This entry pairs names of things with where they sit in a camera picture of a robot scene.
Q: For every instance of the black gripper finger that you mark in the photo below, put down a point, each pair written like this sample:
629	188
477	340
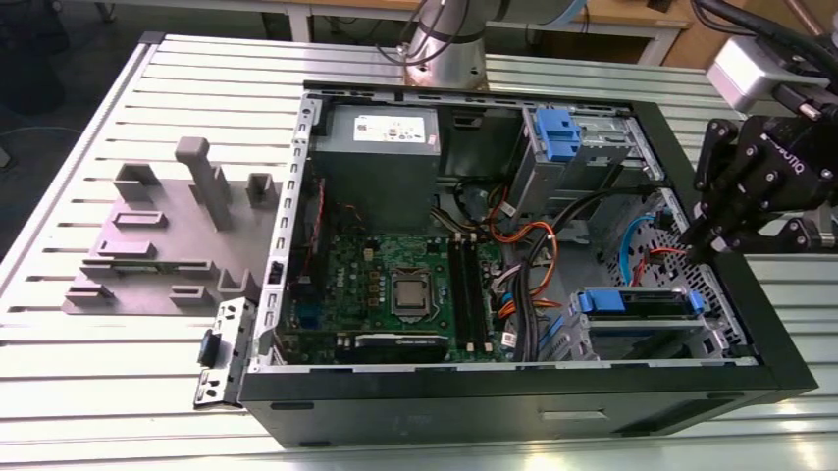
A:
719	147
746	235

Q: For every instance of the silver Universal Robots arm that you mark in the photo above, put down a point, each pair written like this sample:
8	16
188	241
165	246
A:
451	54

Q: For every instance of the metal optical drive cage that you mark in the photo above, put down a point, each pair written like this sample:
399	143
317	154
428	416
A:
588	167

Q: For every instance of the blue drive latch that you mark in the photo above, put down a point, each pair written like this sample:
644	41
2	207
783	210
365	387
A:
556	135

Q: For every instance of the wooden top desk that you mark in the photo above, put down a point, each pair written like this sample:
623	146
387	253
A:
644	19

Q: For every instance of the black RAM slot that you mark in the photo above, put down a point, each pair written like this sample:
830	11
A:
460	289
479	289

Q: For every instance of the green motherboard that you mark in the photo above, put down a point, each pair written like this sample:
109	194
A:
419	250

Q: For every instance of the CPU socket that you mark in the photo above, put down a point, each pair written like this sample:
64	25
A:
408	271

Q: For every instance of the silver CPU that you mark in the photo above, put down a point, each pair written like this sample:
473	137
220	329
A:
411	294

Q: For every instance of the grey power supply unit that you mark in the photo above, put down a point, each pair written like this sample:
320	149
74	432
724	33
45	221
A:
372	186

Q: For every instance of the black open PC case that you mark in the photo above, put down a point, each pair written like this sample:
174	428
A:
457	407

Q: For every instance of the black graphics card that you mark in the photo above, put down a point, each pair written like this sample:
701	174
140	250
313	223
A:
399	343

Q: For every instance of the grey parts rack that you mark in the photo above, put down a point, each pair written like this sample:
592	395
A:
189	235

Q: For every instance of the black blue latch knob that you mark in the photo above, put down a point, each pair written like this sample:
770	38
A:
209	348

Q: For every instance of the green RAM stick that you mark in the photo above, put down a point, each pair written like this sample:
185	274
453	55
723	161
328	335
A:
157	268

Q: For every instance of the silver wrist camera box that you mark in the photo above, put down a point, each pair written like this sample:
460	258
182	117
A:
752	73

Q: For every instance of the metal hinged slot bracket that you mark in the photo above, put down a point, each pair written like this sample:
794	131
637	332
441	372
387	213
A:
229	314

